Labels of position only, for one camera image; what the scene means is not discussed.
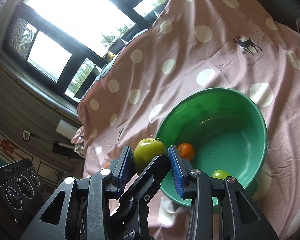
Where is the green apple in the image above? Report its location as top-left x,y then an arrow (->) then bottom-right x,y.
133,138 -> 167,175
211,170 -> 230,180

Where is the large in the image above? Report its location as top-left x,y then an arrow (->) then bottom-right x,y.
177,142 -> 195,161

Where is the black floor lamp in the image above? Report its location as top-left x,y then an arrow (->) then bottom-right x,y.
22,129 -> 80,159

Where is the crumpled pink clothing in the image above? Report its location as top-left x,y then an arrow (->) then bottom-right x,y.
71,126 -> 84,145

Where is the black framed window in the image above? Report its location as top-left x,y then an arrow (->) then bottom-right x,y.
2,0 -> 169,105

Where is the pink polka dot cloth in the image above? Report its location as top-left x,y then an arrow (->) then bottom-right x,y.
77,0 -> 300,239

